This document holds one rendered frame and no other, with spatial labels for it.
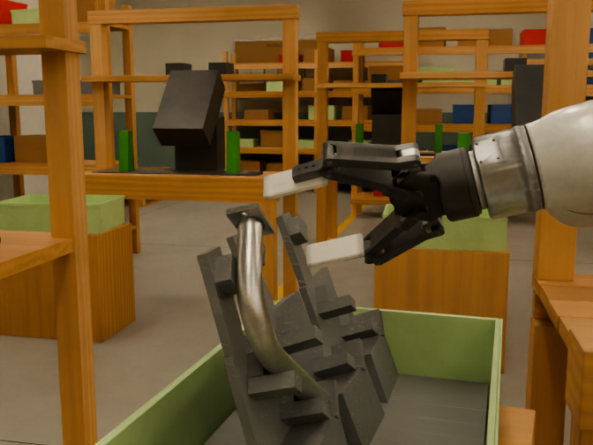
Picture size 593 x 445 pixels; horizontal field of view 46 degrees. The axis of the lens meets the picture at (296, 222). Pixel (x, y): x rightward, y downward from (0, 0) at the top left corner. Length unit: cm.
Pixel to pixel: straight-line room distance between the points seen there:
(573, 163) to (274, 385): 39
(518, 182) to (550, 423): 138
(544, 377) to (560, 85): 75
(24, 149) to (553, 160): 609
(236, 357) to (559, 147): 41
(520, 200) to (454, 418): 49
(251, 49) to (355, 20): 177
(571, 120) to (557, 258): 120
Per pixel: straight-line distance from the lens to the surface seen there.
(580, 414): 139
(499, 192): 73
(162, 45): 1258
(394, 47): 855
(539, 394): 202
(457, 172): 74
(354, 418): 102
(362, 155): 71
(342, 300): 112
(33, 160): 658
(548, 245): 191
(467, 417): 116
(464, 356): 129
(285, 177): 75
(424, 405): 118
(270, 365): 80
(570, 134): 73
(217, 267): 79
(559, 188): 73
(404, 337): 129
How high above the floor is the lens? 132
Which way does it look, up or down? 9 degrees down
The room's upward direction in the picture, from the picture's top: straight up
